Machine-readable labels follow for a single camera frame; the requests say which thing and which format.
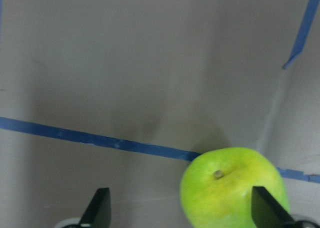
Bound green apple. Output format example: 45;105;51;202
179;147;290;228

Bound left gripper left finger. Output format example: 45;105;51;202
79;188;111;228

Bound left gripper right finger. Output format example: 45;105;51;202
251;186;295;228

